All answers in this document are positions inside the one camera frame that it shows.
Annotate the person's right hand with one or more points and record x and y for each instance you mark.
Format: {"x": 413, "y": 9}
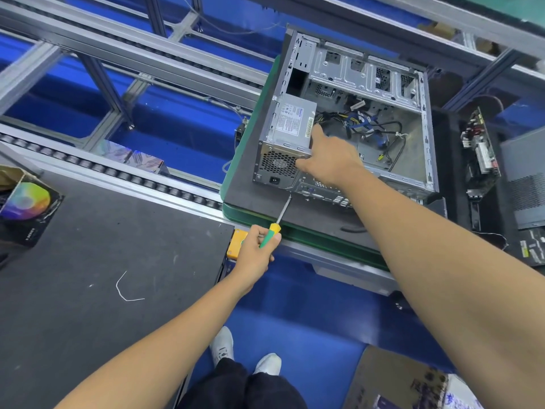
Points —
{"x": 330, "y": 159}

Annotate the person's left hand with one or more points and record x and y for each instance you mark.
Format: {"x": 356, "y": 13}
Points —
{"x": 247, "y": 261}

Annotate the person's right thumb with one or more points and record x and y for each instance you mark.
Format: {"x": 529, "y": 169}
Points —
{"x": 305, "y": 163}

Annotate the person's left thumb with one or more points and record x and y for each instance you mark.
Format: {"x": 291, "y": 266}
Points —
{"x": 272, "y": 242}

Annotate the grey power supply unit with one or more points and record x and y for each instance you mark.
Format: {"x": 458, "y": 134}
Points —
{"x": 286, "y": 140}

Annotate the person's left forearm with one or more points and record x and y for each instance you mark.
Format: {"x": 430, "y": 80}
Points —
{"x": 157, "y": 349}

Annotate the person's right forearm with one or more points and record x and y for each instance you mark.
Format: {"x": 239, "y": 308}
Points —
{"x": 451, "y": 281}

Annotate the orange yellow box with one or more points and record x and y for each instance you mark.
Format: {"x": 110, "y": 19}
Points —
{"x": 235, "y": 245}

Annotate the green edged black work pallet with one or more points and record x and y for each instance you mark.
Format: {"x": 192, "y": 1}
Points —
{"x": 298, "y": 208}

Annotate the open grey computer case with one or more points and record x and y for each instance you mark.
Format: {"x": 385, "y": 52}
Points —
{"x": 357, "y": 136}

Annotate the person's white left shoe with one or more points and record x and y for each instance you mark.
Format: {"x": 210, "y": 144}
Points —
{"x": 222, "y": 345}

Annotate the person's white shoe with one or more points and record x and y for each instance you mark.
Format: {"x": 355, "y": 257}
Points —
{"x": 268, "y": 363}
{"x": 222, "y": 345}

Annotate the person's white right shoe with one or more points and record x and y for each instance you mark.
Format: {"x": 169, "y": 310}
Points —
{"x": 268, "y": 363}

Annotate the person's black trousers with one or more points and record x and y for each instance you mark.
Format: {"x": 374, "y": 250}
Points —
{"x": 238, "y": 389}

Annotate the iridescent foil piece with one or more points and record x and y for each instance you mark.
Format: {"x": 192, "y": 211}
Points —
{"x": 127, "y": 157}

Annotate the green circuit board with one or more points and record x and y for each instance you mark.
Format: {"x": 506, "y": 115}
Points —
{"x": 481, "y": 153}

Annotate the black work mat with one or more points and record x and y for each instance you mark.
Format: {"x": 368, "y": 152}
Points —
{"x": 102, "y": 289}

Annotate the brown cardboard sheet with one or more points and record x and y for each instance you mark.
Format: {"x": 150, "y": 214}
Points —
{"x": 398, "y": 381}

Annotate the black perforated case panel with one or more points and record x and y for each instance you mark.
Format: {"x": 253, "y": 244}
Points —
{"x": 526, "y": 181}

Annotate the black device with label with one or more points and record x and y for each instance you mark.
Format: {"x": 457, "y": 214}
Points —
{"x": 532, "y": 247}

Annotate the black box with colour wheel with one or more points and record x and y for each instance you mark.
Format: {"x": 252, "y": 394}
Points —
{"x": 26, "y": 212}

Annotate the aluminium conveyor frame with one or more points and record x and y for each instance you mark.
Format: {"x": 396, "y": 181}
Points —
{"x": 127, "y": 76}

